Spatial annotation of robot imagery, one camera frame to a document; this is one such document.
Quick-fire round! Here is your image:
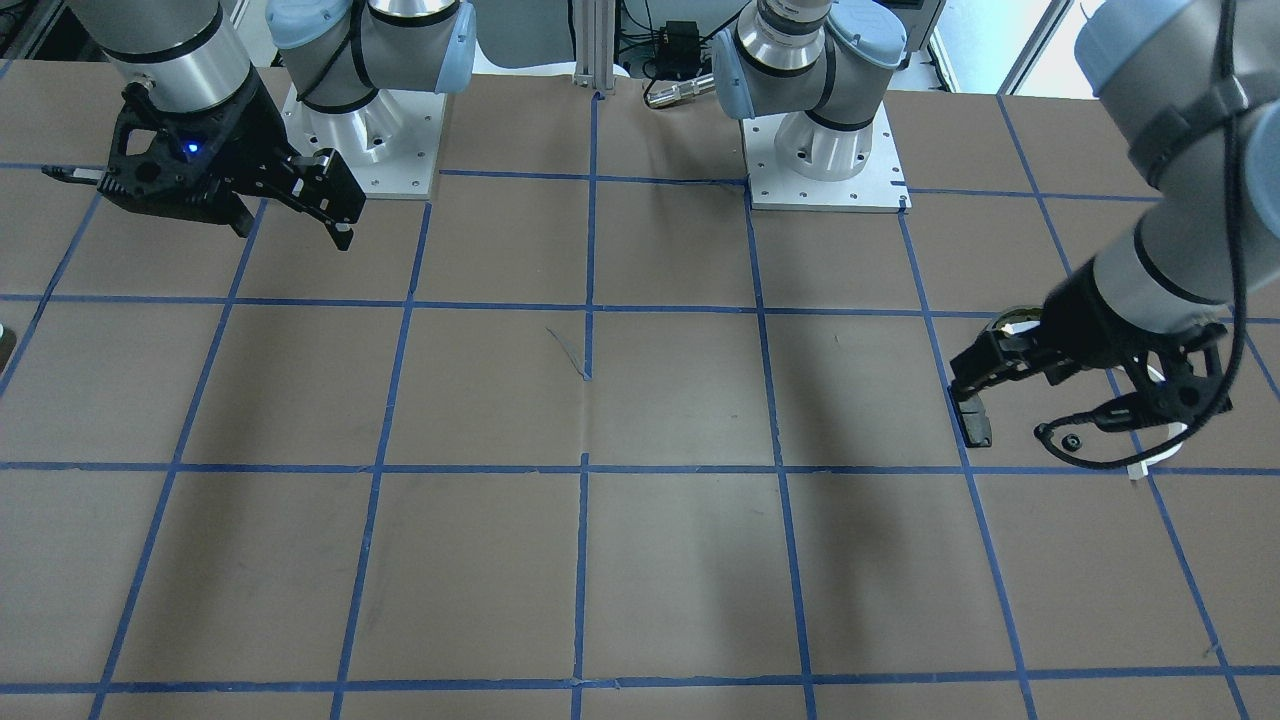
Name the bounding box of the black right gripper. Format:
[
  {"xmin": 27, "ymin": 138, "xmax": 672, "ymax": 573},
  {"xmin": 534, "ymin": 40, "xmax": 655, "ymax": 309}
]
[{"xmin": 99, "ymin": 76, "xmax": 367, "ymax": 251}]

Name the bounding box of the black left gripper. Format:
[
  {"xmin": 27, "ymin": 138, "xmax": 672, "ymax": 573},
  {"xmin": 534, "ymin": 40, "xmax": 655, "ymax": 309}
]
[{"xmin": 950, "ymin": 270, "xmax": 1226, "ymax": 430}]

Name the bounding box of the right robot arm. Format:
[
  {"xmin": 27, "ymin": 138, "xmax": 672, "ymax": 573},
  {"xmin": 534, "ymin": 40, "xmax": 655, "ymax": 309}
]
[{"xmin": 44, "ymin": 1, "xmax": 477, "ymax": 251}]

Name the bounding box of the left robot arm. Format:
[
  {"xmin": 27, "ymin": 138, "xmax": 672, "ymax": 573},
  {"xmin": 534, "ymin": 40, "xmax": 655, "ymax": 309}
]
[{"xmin": 950, "ymin": 1, "xmax": 1277, "ymax": 439}]

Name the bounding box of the olive curved brake shoe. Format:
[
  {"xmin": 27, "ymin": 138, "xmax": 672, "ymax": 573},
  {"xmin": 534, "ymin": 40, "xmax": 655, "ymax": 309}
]
[{"xmin": 989, "ymin": 306, "xmax": 1044, "ymax": 336}]

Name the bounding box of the dark grey brake pad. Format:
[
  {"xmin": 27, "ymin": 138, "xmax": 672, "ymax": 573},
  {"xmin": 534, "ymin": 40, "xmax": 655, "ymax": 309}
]
[{"xmin": 954, "ymin": 396, "xmax": 993, "ymax": 448}]

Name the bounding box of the white curved plastic part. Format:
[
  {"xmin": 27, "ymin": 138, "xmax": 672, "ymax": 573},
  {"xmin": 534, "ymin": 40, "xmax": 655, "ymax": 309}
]
[{"xmin": 1126, "ymin": 364, "xmax": 1188, "ymax": 483}]

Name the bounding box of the silver metal connector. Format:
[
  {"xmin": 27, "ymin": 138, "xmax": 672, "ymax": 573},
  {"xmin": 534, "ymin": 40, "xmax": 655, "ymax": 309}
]
[{"xmin": 643, "ymin": 74, "xmax": 716, "ymax": 110}]

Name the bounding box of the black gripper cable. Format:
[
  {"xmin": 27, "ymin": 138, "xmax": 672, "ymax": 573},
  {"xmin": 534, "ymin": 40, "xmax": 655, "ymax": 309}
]
[{"xmin": 1036, "ymin": 0, "xmax": 1251, "ymax": 471}]

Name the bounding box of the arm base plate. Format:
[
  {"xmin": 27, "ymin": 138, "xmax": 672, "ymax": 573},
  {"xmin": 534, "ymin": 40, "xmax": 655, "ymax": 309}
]
[
  {"xmin": 740, "ymin": 104, "xmax": 913, "ymax": 213},
  {"xmin": 282, "ymin": 87, "xmax": 452, "ymax": 201}
]

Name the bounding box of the aluminium frame post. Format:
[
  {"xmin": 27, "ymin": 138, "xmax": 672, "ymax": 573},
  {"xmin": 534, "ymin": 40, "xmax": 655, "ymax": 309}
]
[{"xmin": 570, "ymin": 0, "xmax": 616, "ymax": 100}]

